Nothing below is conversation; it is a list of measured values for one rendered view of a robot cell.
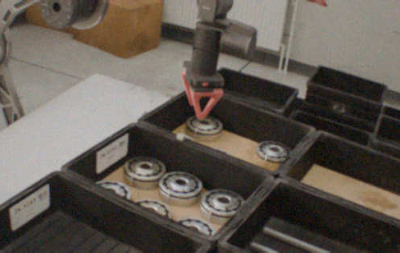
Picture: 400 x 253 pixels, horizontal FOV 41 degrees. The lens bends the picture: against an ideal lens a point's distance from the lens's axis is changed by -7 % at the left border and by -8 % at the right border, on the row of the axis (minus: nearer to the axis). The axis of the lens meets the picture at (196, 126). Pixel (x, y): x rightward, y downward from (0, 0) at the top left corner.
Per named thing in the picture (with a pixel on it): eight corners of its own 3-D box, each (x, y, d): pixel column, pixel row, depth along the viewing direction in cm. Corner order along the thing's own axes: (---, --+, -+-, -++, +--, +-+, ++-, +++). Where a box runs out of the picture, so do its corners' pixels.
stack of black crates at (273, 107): (185, 173, 273) (195, 86, 252) (210, 146, 297) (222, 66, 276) (263, 199, 260) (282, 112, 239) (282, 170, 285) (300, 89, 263)
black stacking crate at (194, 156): (59, 210, 129) (58, 170, 124) (131, 160, 152) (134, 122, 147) (206, 285, 113) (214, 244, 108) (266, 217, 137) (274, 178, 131)
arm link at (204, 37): (203, 14, 120) (192, 20, 115) (233, 22, 118) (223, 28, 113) (199, 43, 123) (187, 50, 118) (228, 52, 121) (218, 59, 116)
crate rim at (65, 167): (57, 177, 124) (57, 167, 123) (133, 128, 148) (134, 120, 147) (213, 251, 108) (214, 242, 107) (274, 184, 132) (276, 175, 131)
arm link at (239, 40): (217, -10, 120) (202, -8, 112) (267, 4, 116) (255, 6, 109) (206, 43, 124) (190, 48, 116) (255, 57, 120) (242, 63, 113)
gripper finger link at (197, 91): (210, 107, 129) (215, 70, 125) (218, 123, 123) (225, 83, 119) (180, 108, 127) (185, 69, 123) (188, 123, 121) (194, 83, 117)
